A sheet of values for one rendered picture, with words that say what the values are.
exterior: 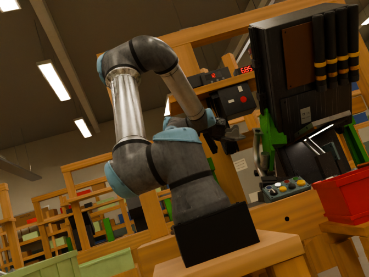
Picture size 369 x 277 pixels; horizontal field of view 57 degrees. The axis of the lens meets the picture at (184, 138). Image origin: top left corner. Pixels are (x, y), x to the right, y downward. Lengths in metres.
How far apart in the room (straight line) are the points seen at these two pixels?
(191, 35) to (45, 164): 10.24
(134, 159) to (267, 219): 0.54
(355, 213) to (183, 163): 0.45
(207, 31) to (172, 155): 1.32
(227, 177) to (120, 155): 0.99
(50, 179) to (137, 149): 10.95
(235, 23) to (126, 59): 1.10
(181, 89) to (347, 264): 0.76
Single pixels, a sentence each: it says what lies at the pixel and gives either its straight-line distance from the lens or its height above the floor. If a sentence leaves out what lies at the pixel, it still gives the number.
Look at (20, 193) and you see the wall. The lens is 12.02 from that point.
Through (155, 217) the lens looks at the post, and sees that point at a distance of 1.79.
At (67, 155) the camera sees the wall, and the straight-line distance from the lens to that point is 11.84.
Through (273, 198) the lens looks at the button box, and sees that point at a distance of 1.24.
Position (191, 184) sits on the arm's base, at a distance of 0.83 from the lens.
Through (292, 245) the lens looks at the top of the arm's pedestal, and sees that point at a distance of 0.77.
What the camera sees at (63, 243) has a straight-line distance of 10.93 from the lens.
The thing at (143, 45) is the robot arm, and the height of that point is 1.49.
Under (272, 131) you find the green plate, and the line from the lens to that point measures 1.53.
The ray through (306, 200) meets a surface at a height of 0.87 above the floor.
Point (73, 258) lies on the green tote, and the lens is 1.19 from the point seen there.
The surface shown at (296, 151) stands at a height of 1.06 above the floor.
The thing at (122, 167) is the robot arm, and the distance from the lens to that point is 0.89.
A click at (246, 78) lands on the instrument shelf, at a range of 1.84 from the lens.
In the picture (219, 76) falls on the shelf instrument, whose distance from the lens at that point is 1.86.
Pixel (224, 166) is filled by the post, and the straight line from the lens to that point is 1.82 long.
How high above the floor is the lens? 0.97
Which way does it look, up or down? 11 degrees up
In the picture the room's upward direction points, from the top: 18 degrees counter-clockwise
